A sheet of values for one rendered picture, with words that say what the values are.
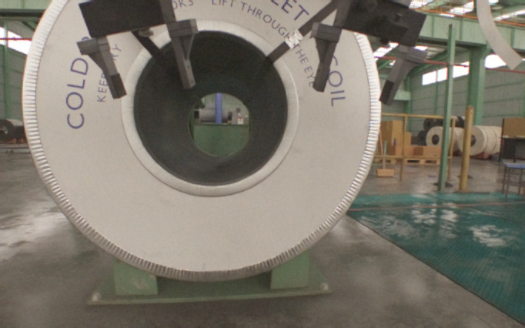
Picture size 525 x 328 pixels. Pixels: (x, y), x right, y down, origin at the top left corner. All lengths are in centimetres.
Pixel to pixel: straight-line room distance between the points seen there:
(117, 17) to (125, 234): 71
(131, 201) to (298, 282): 78
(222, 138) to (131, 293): 241
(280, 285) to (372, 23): 108
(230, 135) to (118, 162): 252
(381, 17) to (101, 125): 82
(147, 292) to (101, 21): 106
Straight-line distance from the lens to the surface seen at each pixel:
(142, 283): 130
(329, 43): 47
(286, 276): 128
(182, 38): 47
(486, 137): 1294
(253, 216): 95
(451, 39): 439
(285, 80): 94
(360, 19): 47
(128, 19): 49
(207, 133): 340
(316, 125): 95
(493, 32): 117
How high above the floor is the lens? 69
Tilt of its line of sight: 6 degrees down
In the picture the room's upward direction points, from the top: 1 degrees clockwise
